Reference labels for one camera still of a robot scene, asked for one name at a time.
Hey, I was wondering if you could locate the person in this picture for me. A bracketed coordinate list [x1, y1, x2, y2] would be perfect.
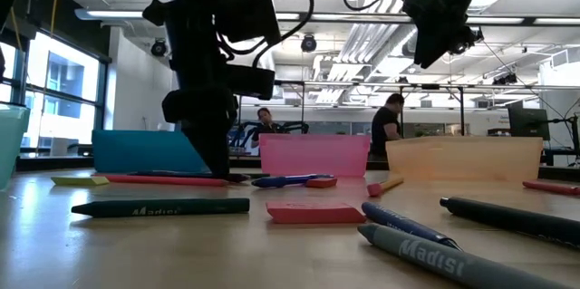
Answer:
[370, 92, 406, 161]
[251, 107, 285, 149]

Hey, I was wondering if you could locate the ceiling strip light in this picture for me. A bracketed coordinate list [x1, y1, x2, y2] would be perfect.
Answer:
[74, 7, 147, 22]

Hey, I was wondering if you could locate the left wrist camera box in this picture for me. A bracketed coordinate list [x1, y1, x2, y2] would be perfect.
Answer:
[225, 63, 276, 101]

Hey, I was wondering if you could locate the blue crayon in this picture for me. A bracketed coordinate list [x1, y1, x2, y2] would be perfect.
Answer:
[361, 201, 464, 251]

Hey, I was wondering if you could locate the mint green plastic bin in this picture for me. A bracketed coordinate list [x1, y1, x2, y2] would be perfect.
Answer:
[0, 102, 31, 190]

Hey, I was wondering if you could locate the black lab rig frame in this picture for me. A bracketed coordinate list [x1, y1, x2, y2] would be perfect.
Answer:
[274, 79, 580, 140]

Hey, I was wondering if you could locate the blue plastic bin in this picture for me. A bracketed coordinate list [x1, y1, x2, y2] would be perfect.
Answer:
[92, 129, 210, 174]

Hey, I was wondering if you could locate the green pencil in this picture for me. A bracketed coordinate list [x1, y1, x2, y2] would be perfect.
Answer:
[129, 169, 272, 181]

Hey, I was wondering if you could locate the black pen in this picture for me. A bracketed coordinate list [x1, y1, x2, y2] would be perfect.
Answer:
[439, 196, 580, 250]

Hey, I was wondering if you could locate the pink translucent plastic bin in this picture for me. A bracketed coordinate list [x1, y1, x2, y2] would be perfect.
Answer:
[258, 133, 372, 178]

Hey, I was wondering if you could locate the orange translucent plastic bin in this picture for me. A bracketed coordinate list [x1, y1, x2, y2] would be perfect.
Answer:
[385, 136, 544, 184]

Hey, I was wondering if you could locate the dark green crayon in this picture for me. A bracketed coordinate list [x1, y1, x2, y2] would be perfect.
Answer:
[71, 197, 251, 218]

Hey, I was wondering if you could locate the black computer monitor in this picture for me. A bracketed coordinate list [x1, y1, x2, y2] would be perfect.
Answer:
[507, 106, 551, 142]

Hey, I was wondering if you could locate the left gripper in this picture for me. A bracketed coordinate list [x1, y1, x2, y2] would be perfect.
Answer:
[161, 64, 240, 178]

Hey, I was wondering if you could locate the yellow eraser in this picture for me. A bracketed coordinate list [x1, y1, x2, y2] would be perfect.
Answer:
[50, 175, 111, 187]

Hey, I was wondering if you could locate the large window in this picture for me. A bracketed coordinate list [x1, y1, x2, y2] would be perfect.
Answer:
[0, 30, 110, 159]

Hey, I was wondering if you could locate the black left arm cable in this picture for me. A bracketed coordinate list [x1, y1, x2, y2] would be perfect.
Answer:
[217, 0, 315, 69]

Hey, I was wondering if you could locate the bright blue pen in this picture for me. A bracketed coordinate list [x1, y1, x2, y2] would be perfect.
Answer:
[251, 173, 334, 189]

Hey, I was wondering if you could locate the black aluminium rig frame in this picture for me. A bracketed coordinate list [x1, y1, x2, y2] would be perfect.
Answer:
[15, 155, 580, 183]

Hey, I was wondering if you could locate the yellow hanging strap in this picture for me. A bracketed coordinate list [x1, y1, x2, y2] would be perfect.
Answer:
[48, 0, 61, 39]

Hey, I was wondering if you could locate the red pencil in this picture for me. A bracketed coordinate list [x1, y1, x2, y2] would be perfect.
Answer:
[522, 180, 580, 197]

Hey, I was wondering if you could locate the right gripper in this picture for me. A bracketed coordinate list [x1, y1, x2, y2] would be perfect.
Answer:
[401, 0, 482, 71]

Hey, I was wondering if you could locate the pink printed eraser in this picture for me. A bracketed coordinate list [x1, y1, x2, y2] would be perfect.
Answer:
[266, 201, 367, 226]

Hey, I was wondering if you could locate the red eraser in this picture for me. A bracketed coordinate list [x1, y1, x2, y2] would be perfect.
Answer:
[304, 177, 339, 189]

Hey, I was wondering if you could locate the yellow pencil pink eraser cap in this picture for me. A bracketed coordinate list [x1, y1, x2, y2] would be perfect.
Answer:
[366, 176, 405, 198]

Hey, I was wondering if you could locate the grey crayon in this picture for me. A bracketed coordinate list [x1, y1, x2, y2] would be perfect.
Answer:
[357, 223, 579, 289]

